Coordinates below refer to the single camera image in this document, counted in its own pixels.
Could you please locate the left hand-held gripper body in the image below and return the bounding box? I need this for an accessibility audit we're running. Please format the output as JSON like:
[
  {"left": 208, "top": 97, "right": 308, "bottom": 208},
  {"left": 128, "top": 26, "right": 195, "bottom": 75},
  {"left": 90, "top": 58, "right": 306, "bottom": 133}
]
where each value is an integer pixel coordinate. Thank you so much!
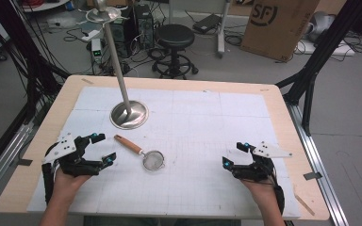
[{"left": 41, "top": 132, "right": 105, "bottom": 177}]

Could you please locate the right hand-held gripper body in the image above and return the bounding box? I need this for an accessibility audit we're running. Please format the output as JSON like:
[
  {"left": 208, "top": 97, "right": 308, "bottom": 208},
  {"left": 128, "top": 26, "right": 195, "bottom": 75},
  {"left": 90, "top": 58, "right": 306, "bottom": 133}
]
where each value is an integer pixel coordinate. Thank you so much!
[{"left": 231, "top": 140, "right": 294, "bottom": 184}]

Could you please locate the metal utensil stand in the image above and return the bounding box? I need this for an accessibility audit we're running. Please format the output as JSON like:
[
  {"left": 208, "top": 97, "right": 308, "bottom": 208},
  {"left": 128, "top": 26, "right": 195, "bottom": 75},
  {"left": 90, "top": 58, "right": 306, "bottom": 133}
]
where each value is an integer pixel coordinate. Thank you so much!
[{"left": 84, "top": 0, "right": 150, "bottom": 131}]

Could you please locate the wooden handled mesh strainer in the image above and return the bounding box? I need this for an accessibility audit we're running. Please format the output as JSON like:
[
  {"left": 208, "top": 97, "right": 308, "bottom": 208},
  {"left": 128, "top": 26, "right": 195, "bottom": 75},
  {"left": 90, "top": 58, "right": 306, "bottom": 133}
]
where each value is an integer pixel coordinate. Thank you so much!
[{"left": 113, "top": 134, "right": 166, "bottom": 172}]

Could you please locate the person's right hand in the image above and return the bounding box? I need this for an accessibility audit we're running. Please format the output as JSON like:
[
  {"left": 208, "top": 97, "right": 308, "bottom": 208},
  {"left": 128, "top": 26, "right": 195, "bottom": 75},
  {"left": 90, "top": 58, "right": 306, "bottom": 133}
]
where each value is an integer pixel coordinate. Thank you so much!
[{"left": 240, "top": 177, "right": 279, "bottom": 205}]

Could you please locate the person's left hand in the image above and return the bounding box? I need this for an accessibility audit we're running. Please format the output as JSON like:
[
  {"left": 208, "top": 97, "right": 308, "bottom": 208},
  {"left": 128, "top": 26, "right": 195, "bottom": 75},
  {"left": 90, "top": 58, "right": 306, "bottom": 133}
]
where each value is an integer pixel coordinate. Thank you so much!
[{"left": 54, "top": 169, "right": 92, "bottom": 198}]

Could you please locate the white grid mat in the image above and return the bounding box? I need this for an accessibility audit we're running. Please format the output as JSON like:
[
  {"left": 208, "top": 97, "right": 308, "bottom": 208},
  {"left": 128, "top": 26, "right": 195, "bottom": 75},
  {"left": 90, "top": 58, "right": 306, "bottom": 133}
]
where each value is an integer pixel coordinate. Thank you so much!
[{"left": 26, "top": 86, "right": 301, "bottom": 219}]

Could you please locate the thin wooden stick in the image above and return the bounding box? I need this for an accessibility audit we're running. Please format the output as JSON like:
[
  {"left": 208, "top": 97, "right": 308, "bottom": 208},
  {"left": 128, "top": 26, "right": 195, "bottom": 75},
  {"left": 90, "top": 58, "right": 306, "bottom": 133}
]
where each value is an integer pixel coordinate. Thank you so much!
[{"left": 293, "top": 192, "right": 316, "bottom": 218}]

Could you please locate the white device with green light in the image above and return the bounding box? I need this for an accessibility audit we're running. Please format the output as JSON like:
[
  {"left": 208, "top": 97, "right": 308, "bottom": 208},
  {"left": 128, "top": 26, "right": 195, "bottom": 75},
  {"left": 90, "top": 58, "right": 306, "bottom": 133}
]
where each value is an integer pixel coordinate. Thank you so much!
[{"left": 90, "top": 38, "right": 104, "bottom": 65}]

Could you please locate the white power strip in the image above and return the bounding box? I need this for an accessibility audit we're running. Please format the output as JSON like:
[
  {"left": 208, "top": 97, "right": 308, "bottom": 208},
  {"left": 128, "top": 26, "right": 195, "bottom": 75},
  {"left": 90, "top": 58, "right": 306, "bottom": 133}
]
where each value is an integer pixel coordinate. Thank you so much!
[{"left": 80, "top": 28, "right": 102, "bottom": 43}]

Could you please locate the white floor stand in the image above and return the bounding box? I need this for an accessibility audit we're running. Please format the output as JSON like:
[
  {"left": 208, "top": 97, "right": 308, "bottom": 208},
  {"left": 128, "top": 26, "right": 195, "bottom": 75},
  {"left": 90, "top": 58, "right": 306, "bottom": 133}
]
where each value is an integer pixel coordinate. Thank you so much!
[{"left": 215, "top": 0, "right": 232, "bottom": 59}]

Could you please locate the large cardboard box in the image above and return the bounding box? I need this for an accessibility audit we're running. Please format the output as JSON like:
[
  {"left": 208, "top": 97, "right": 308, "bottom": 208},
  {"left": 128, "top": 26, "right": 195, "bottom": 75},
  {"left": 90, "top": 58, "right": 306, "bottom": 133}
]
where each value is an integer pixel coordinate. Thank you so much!
[{"left": 239, "top": 0, "right": 321, "bottom": 62}]

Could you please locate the black computer tower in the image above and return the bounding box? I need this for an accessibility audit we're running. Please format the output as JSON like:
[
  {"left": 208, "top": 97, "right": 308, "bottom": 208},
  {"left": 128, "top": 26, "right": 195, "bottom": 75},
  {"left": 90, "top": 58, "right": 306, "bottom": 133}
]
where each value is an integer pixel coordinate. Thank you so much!
[{"left": 134, "top": 3, "right": 156, "bottom": 51}]

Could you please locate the black round stool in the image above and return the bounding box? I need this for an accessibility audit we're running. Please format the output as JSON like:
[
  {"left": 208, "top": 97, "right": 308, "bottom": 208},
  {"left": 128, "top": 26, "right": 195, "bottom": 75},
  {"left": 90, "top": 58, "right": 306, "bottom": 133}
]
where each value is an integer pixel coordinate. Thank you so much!
[{"left": 150, "top": 24, "right": 200, "bottom": 80}]

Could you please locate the black laptop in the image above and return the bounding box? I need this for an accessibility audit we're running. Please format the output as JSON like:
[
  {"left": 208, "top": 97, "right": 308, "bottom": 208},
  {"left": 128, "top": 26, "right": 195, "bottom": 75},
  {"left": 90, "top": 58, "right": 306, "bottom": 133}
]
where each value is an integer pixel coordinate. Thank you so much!
[{"left": 192, "top": 13, "right": 222, "bottom": 35}]

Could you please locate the grey bag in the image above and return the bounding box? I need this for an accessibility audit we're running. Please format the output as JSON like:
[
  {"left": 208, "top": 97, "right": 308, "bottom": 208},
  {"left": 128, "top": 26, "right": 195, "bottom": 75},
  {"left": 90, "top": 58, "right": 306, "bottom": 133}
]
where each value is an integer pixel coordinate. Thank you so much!
[{"left": 305, "top": 10, "right": 337, "bottom": 43}]

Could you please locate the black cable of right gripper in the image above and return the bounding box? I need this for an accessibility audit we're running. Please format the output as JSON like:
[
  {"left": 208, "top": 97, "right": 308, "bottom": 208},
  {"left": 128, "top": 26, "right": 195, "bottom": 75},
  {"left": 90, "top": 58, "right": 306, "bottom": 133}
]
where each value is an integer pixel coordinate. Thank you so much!
[{"left": 271, "top": 163, "right": 287, "bottom": 217}]

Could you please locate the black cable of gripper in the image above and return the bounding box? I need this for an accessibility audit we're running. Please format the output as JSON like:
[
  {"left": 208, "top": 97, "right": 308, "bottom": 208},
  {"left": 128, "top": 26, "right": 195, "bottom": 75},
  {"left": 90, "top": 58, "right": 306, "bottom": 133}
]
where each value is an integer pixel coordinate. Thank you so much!
[
  {"left": 41, "top": 162, "right": 57, "bottom": 205},
  {"left": 271, "top": 163, "right": 287, "bottom": 217}
]

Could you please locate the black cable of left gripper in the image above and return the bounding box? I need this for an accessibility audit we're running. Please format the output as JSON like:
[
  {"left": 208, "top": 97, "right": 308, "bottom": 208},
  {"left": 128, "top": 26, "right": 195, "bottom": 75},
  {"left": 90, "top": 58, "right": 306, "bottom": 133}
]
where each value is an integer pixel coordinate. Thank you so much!
[{"left": 41, "top": 162, "right": 57, "bottom": 205}]

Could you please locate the aluminium rail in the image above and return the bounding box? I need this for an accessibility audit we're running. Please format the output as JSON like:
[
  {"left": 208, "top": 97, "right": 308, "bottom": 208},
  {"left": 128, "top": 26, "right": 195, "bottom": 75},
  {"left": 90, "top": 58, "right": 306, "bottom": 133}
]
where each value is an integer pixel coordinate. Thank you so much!
[
  {"left": 0, "top": 121, "right": 36, "bottom": 205},
  {"left": 284, "top": 102, "right": 350, "bottom": 226}
]

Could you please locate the black frame post with cables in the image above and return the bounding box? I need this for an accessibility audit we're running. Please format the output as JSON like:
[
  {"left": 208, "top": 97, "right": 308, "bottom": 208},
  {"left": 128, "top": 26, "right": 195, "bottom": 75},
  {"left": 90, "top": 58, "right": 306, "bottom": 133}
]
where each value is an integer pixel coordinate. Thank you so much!
[{"left": 0, "top": 0, "right": 72, "bottom": 124}]

